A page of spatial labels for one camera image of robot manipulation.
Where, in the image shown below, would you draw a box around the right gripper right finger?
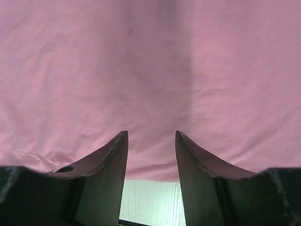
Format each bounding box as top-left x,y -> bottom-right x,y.
175,131 -> 301,226

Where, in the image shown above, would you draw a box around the pink t shirt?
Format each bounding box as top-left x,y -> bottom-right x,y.
0,0 -> 301,181

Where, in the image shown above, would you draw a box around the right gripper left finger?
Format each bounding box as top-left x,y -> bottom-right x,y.
0,131 -> 128,226

